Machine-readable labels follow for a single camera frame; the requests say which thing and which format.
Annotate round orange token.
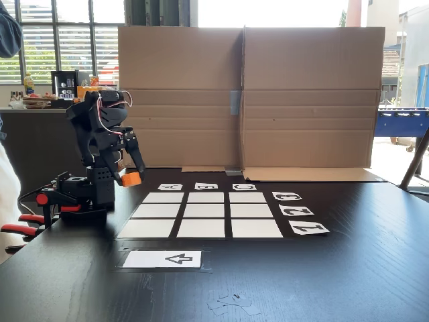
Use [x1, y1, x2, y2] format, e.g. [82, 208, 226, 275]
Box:
[120, 172, 142, 188]

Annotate white nine-square grid sheet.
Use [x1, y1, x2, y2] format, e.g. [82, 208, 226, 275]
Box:
[112, 191, 292, 241]

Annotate orange drink cartons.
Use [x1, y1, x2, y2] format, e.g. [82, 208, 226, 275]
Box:
[76, 76, 103, 99]

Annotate black cabinet with glasses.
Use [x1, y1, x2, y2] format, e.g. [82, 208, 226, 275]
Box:
[50, 70, 81, 101]

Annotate grey counter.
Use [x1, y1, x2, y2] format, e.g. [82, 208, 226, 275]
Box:
[0, 106, 88, 197]

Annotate wooden tray with food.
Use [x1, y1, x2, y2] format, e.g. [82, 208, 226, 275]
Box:
[9, 92, 62, 110]

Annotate yellow bottle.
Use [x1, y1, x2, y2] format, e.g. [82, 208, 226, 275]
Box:
[23, 72, 36, 96]

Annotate paper sheet with arrow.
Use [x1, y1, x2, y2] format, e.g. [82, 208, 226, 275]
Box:
[122, 250, 202, 269]

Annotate grey tape strip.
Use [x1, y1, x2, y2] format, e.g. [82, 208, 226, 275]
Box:
[229, 89, 243, 116]

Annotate standing person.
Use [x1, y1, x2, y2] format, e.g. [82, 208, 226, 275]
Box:
[0, 0, 23, 266]

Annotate paper sheet number 3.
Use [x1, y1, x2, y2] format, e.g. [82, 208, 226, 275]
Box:
[271, 191, 303, 202]

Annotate paper sheet number 2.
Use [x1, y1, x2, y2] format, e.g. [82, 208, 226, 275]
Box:
[278, 205, 315, 217]

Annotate brown cardboard box screen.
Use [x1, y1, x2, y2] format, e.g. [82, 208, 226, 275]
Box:
[115, 25, 386, 184]

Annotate clear tape scraps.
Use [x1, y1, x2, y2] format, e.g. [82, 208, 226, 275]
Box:
[206, 293, 262, 316]

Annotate paper sheet number 1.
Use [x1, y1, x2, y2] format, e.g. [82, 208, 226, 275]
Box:
[288, 220, 330, 236]

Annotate blue foosball table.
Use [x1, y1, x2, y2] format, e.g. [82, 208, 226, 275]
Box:
[375, 106, 429, 152]

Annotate black power cable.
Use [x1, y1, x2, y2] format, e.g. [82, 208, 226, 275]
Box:
[18, 189, 44, 215]

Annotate red-handled clamp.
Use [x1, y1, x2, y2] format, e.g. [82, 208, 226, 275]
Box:
[0, 213, 46, 253]

